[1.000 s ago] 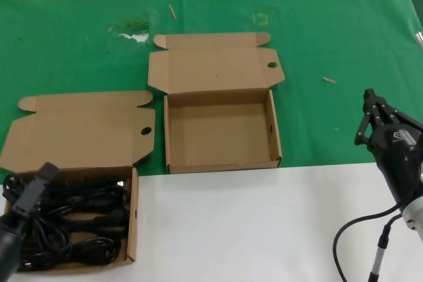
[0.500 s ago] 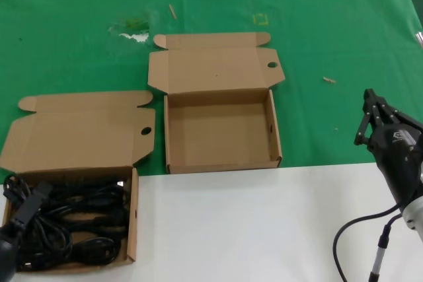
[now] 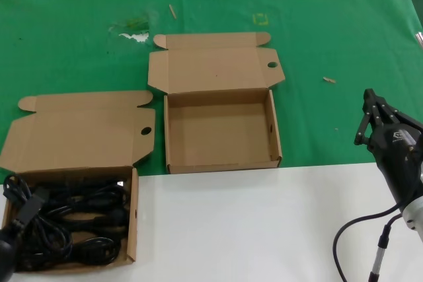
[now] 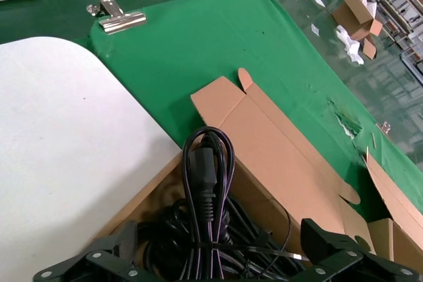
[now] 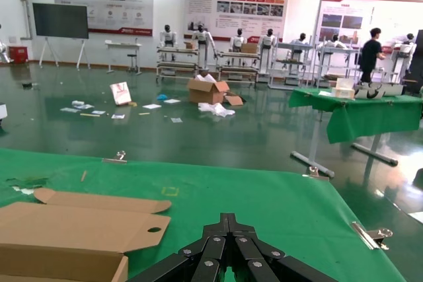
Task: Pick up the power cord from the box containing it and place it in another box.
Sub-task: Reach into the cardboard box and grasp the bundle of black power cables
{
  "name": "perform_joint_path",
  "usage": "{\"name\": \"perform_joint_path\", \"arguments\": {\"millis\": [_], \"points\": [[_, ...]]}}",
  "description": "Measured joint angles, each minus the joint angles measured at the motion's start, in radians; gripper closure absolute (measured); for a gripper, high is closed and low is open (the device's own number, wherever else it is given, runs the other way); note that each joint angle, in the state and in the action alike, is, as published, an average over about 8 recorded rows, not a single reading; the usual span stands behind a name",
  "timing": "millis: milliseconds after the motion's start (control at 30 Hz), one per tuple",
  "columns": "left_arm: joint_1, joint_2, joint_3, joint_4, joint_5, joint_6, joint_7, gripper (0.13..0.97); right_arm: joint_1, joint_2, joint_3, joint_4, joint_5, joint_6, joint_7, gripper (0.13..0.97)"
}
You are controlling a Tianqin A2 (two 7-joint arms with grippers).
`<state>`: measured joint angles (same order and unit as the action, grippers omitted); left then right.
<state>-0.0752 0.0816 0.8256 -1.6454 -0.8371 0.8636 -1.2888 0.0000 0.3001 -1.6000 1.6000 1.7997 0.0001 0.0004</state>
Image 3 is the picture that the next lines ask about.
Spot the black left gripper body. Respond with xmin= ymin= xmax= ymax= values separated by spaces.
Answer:
xmin=0 ymin=224 xmax=21 ymax=281

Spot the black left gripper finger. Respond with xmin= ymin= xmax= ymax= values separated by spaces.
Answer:
xmin=13 ymin=187 xmax=51 ymax=230

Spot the cable with metal connector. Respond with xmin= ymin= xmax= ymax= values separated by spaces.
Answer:
xmin=367 ymin=213 xmax=404 ymax=282

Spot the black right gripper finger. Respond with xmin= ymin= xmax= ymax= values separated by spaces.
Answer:
xmin=375 ymin=95 xmax=423 ymax=131
xmin=354 ymin=88 xmax=381 ymax=146

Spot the green table cloth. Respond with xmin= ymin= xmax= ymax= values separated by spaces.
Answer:
xmin=0 ymin=0 xmax=423 ymax=186

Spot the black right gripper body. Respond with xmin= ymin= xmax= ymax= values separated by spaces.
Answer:
xmin=367 ymin=122 xmax=423 ymax=209

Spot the empty open cardboard box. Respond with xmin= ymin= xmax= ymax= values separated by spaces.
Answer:
xmin=146 ymin=32 xmax=287 ymax=175

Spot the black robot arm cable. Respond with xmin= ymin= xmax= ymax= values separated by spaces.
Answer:
xmin=332 ymin=205 xmax=404 ymax=282

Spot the cardboard box with cords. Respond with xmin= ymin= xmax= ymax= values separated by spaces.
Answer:
xmin=0 ymin=89 xmax=157 ymax=267

